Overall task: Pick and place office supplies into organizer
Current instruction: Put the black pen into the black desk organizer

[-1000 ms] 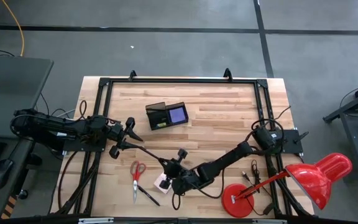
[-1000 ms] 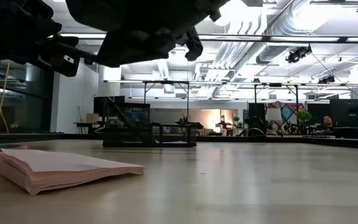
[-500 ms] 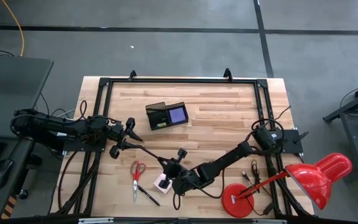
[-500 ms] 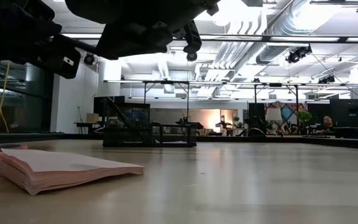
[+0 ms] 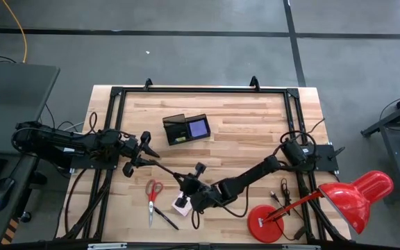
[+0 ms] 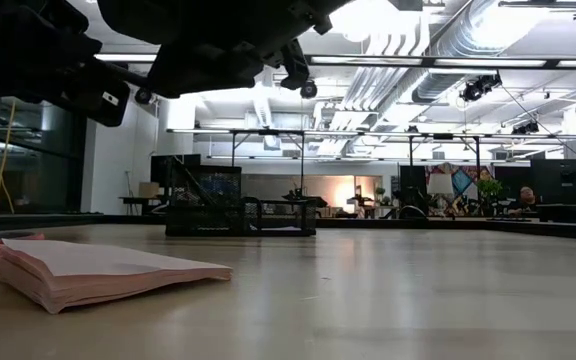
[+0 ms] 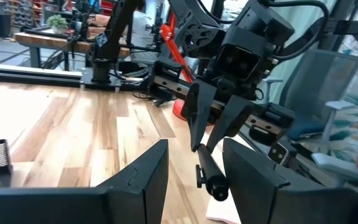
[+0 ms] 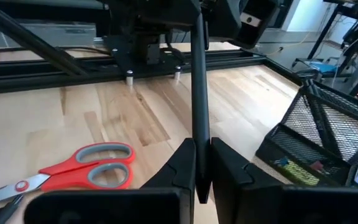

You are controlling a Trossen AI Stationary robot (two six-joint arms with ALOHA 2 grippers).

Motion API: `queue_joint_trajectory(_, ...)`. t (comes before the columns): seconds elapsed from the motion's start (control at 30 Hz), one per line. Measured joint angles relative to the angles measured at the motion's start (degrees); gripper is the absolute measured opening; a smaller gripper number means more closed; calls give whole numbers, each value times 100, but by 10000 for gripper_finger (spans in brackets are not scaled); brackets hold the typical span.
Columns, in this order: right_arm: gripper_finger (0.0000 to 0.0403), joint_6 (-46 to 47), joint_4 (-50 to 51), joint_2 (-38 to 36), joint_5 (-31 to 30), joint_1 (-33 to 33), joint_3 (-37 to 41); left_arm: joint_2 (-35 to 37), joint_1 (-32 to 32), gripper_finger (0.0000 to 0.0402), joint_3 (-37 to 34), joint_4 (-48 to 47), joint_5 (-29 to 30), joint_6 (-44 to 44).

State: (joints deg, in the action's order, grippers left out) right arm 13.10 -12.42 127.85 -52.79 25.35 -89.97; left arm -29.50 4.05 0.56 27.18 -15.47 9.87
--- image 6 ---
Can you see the black mesh desk organizer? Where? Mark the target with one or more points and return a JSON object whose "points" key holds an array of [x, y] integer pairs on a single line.
{"points": [[208, 220]]}

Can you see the pink sticky note pad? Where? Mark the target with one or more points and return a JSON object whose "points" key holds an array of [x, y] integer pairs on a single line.
{"points": [[93, 280]]}

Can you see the round black ceiling fixture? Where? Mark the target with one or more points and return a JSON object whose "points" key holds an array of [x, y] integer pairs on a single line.
{"points": [[144, 96], [309, 90]]}

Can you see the cardboard box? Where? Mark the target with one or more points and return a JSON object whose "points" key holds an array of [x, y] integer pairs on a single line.
{"points": [[147, 190]]}

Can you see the narrow black monitor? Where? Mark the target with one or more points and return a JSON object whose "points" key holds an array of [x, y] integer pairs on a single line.
{"points": [[413, 181]]}

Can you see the black ceiling track spotlight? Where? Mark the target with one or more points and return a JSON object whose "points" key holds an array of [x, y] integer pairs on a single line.
{"points": [[478, 87]]}

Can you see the white shade table lamp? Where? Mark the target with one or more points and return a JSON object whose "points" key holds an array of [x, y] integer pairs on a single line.
{"points": [[440, 184]]}

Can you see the green potted plant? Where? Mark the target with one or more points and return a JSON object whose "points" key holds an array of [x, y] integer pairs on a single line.
{"points": [[490, 192]]}

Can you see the person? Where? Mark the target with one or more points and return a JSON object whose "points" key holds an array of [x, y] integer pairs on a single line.
{"points": [[525, 197]]}

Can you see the wide black monitor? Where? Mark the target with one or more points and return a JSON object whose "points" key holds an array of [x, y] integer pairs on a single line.
{"points": [[563, 180]]}

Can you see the black metal table frame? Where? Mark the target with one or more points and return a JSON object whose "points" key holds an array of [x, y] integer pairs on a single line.
{"points": [[418, 225]]}

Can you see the colourful wall hanging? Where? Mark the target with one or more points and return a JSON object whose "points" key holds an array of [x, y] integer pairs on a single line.
{"points": [[465, 180]]}

